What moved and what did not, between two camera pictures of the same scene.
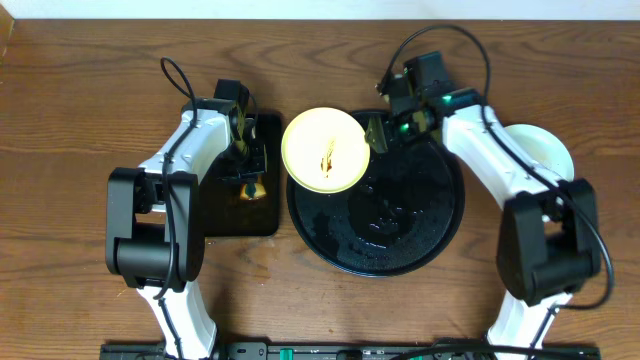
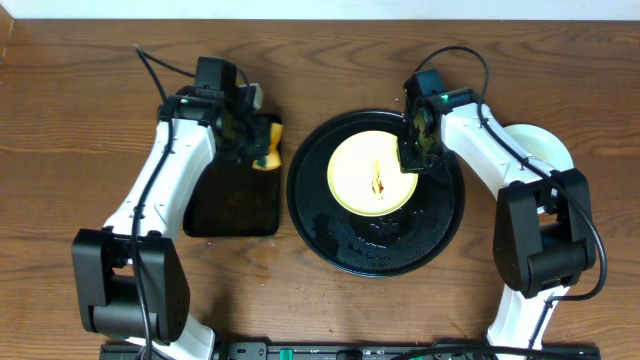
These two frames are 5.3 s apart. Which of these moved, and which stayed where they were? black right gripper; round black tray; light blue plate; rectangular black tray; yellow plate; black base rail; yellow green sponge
Moved: yellow green sponge; black right gripper; yellow plate
Stayed: black base rail; light blue plate; round black tray; rectangular black tray
